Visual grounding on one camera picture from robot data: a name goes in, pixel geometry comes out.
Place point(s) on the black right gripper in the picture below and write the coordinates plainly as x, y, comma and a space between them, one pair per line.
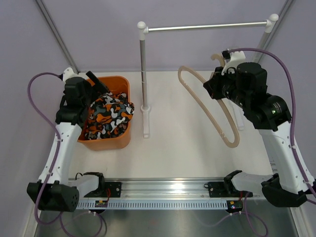
213, 85

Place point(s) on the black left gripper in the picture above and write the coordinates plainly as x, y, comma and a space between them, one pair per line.
96, 82

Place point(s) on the orange camouflage shorts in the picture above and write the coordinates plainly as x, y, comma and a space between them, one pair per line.
108, 117

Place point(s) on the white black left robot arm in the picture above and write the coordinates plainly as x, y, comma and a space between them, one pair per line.
53, 191

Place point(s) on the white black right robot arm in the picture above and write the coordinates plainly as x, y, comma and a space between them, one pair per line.
246, 86

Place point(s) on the silver clothes rack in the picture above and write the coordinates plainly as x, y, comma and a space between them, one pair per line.
143, 30

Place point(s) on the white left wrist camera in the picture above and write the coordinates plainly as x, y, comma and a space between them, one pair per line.
67, 74

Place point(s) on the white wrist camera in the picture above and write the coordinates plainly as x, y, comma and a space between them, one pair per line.
233, 59
67, 74

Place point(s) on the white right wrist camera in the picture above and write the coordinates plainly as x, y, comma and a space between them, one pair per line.
233, 59

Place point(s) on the aluminium frame post left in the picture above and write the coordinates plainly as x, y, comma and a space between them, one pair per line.
52, 27

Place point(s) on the aluminium frame post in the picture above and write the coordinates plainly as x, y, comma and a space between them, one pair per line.
52, 27
273, 24

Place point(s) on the aluminium frame post right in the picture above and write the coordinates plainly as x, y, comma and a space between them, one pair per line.
273, 24

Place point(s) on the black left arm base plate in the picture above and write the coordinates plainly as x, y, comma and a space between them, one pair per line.
109, 189

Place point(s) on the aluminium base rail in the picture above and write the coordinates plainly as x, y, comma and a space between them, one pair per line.
163, 188

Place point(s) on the white slotted cable duct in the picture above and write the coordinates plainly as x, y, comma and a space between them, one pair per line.
205, 204

